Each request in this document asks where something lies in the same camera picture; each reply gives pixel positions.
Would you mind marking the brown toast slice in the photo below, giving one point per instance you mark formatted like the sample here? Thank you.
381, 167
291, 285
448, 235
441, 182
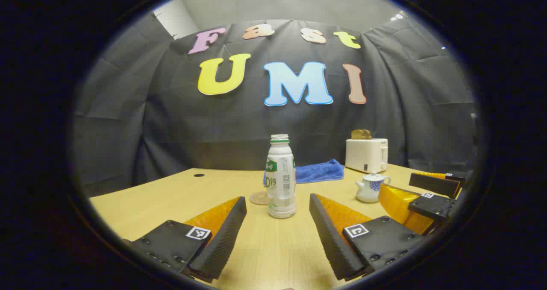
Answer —
367, 134
357, 134

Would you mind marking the round brown coaster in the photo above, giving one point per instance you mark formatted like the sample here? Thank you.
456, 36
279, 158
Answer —
257, 198

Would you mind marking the blue towel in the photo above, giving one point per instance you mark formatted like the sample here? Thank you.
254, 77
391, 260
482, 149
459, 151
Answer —
318, 172

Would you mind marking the white blue-patterned teacup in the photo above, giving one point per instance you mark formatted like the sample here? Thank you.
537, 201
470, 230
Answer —
367, 194

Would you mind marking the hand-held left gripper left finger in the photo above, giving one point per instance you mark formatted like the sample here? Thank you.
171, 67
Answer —
226, 234

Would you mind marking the white green water bottle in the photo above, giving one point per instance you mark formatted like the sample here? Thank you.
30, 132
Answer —
280, 196

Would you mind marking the black backdrop cloth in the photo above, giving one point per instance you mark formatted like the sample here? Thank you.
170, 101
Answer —
171, 123

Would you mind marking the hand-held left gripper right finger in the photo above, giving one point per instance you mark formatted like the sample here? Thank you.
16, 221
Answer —
331, 238

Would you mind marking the white toaster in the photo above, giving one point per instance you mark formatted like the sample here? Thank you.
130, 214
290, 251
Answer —
365, 155

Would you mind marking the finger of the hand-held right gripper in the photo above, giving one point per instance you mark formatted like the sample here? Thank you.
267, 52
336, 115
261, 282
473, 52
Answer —
431, 184
431, 206

